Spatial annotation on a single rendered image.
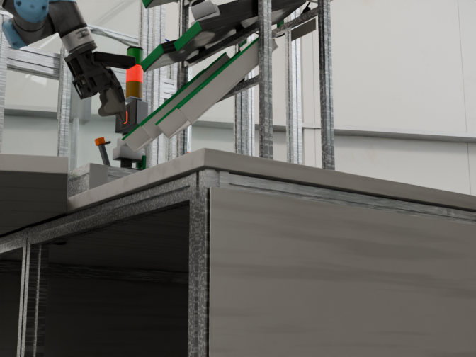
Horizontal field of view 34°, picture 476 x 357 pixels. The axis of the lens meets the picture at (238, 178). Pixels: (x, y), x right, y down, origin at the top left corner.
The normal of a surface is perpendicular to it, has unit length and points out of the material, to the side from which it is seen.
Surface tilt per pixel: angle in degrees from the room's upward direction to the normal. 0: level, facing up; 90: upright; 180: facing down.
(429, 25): 90
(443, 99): 90
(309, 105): 90
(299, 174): 90
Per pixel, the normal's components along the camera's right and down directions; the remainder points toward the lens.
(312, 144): 0.22, -0.21
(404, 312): 0.59, -0.18
